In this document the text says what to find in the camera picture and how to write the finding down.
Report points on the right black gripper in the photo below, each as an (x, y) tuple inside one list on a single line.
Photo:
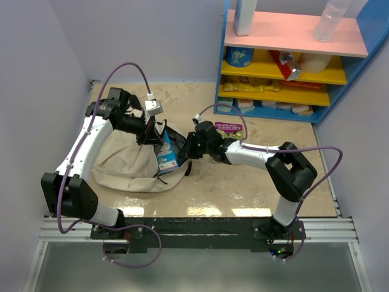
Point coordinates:
[(187, 152)]

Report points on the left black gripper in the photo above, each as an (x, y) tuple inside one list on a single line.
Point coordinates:
[(149, 134)]

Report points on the light blue activity book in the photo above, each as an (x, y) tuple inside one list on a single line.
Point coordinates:
[(166, 157)]

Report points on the beige student backpack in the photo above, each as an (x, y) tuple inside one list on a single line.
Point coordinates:
[(124, 165)]

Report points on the colourful box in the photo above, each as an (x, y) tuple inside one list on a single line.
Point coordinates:
[(229, 130)]

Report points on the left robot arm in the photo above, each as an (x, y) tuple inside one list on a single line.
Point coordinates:
[(66, 190)]

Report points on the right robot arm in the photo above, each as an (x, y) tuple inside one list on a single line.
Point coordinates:
[(289, 170)]

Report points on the yellow snack bag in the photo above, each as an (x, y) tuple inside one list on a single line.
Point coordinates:
[(249, 84)]

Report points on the pastel sponges row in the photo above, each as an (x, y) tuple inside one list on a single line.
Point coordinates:
[(248, 105)]

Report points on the blue tin can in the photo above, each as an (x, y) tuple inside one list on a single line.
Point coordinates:
[(239, 57)]

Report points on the orange red packet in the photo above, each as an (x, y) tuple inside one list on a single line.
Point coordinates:
[(298, 84)]

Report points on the blue shelf unit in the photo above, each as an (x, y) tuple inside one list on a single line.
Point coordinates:
[(279, 71)]

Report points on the red snack packet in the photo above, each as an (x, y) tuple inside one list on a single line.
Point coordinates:
[(287, 64)]

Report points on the white bottle on shelf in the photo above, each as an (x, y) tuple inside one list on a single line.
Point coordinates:
[(243, 18)]

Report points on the white bowl cup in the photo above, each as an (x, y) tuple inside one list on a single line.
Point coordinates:
[(314, 63)]

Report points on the clear plastic bottle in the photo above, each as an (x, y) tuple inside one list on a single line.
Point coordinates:
[(330, 19)]

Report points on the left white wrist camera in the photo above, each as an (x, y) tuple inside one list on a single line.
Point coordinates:
[(153, 107)]

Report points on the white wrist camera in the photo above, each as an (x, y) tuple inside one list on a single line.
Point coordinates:
[(153, 107), (197, 119)]

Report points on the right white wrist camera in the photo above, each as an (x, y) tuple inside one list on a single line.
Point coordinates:
[(197, 119)]

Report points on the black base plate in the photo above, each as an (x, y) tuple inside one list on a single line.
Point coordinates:
[(256, 234)]

